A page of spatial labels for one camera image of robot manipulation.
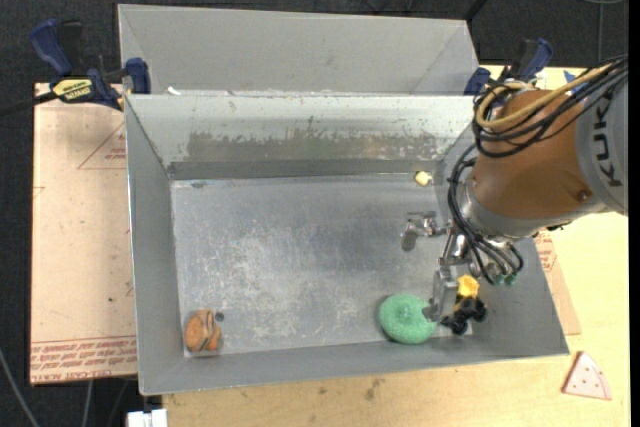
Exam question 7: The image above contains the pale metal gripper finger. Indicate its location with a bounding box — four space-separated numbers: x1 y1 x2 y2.
423 265 460 322
399 210 451 252

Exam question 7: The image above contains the yellow and black toy vehicle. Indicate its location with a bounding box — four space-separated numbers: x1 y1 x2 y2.
439 273 489 336

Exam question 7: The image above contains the green round scouring pad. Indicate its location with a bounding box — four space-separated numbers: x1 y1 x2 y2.
377 293 438 345

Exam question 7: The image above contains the grey metal bin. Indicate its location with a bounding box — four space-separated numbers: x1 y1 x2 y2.
117 3 571 397

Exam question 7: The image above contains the orange striped toy animal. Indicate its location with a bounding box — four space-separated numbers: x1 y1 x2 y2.
183 308 224 354

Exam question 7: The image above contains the brown cardboard board, red print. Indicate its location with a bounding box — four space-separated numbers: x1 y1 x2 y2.
28 82 584 386

